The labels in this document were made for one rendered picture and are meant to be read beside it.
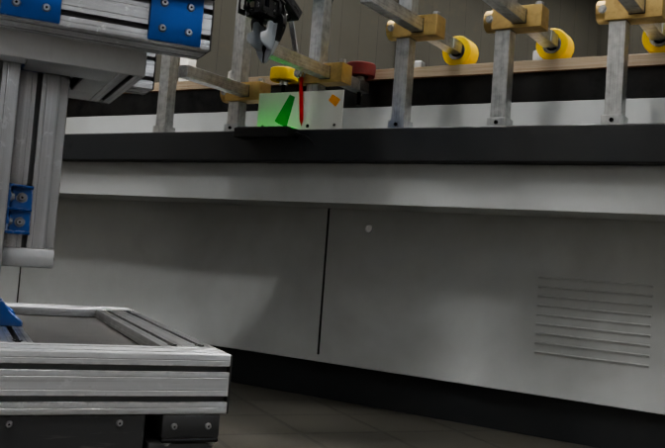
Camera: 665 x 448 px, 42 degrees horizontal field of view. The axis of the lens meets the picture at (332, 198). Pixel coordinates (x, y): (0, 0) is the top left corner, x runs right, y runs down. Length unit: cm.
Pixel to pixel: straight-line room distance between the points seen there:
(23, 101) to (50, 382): 57
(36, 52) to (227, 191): 93
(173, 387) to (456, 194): 90
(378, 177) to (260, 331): 66
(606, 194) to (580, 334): 38
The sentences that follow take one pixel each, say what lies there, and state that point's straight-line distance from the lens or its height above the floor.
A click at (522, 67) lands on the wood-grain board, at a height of 88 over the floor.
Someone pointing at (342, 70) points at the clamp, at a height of 85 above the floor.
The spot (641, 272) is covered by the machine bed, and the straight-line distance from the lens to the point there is 205.
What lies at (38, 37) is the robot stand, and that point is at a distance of 155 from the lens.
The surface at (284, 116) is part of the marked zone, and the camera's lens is 222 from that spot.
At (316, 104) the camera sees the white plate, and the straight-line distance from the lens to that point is 217.
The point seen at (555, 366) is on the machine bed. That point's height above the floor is 17.
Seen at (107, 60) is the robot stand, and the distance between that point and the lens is 156.
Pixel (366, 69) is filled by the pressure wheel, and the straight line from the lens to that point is 229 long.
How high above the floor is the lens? 39
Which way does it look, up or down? 4 degrees up
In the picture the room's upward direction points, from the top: 4 degrees clockwise
